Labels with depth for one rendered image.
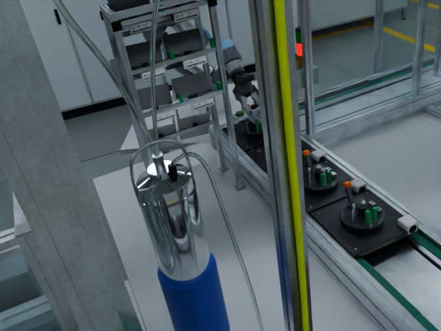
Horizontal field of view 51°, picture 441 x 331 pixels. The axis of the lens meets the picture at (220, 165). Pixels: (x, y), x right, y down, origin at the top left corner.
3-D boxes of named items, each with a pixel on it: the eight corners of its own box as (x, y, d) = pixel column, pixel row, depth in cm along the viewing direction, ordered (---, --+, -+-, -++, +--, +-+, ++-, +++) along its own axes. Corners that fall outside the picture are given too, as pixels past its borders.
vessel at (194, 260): (153, 259, 123) (115, 138, 103) (201, 240, 127) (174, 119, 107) (168, 295, 112) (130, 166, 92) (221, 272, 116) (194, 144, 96)
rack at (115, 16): (149, 193, 198) (95, 4, 155) (226, 165, 208) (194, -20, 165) (164, 219, 181) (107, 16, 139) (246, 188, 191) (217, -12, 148)
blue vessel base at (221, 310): (170, 324, 138) (149, 259, 124) (217, 303, 142) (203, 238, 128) (188, 364, 126) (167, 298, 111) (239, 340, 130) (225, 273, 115)
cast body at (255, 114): (247, 118, 207) (245, 104, 203) (256, 115, 208) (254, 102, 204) (256, 125, 200) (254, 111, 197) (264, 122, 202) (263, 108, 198)
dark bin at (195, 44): (165, 66, 187) (160, 48, 186) (196, 59, 188) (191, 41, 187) (167, 57, 159) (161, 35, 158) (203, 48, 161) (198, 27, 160)
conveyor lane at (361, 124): (225, 148, 220) (222, 130, 215) (369, 98, 242) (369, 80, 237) (252, 176, 198) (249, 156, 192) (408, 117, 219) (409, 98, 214)
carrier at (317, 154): (246, 155, 195) (243, 129, 189) (295, 137, 202) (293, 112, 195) (274, 182, 176) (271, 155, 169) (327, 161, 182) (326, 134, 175)
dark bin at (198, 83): (172, 102, 195) (168, 85, 194) (203, 94, 197) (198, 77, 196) (176, 98, 168) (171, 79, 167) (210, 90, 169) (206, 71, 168)
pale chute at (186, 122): (180, 140, 207) (178, 131, 208) (209, 133, 209) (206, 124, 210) (178, 119, 180) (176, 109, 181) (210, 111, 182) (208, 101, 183)
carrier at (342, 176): (274, 182, 176) (272, 155, 169) (327, 162, 182) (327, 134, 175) (309, 217, 156) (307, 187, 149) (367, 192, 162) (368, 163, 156)
